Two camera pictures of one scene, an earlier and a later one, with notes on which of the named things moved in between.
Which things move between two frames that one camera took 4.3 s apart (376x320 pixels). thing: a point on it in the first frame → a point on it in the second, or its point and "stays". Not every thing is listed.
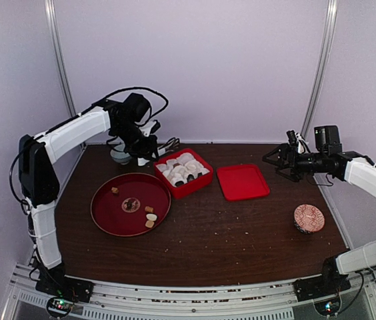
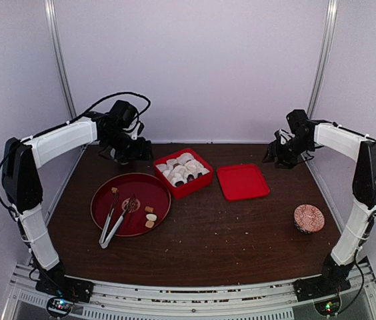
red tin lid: [241, 182] stays
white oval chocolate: [192, 166] stays
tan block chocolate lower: [149, 223] stays
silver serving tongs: [171, 145] → [105, 243]
